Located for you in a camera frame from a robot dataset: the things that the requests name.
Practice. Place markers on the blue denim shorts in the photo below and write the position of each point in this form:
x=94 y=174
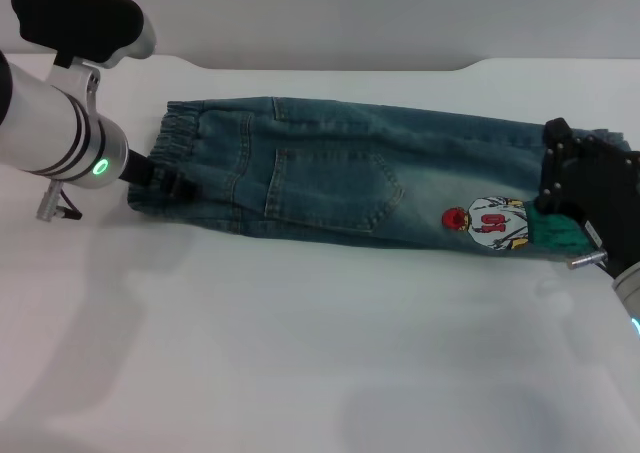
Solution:
x=325 y=168

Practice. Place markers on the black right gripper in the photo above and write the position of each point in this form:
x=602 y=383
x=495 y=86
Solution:
x=605 y=193

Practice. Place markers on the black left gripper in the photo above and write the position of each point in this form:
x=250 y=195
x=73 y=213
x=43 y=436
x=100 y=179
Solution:
x=140 y=170

